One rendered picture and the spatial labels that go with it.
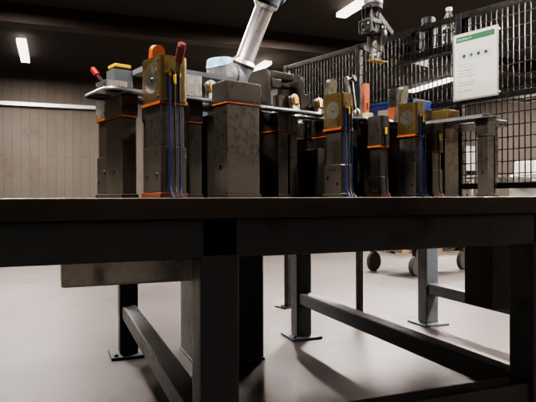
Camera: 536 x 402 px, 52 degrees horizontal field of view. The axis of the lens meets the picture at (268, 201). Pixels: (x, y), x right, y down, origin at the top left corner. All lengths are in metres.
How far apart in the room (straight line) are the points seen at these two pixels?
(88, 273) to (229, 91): 0.63
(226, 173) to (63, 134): 8.98
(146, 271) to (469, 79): 1.86
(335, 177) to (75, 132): 8.87
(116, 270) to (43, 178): 9.11
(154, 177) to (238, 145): 0.28
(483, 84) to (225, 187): 1.49
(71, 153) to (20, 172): 0.90
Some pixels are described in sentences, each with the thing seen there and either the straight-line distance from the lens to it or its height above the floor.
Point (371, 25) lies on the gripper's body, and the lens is 2.31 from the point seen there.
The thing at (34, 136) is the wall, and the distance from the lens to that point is 10.46.
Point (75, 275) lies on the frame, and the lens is 1.33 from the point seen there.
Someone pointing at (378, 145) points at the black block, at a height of 0.88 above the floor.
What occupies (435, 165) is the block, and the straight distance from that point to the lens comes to 2.20.
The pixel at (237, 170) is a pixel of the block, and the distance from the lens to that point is 1.57.
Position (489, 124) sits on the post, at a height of 0.96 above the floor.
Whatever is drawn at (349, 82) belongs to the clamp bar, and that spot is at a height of 1.19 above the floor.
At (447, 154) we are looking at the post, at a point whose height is 0.87.
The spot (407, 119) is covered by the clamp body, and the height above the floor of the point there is 0.99.
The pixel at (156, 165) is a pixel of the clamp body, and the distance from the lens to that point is 1.43.
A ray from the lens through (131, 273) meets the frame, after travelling 1.34.
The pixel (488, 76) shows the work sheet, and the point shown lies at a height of 1.23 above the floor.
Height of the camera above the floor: 0.70
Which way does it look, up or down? level
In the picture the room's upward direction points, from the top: straight up
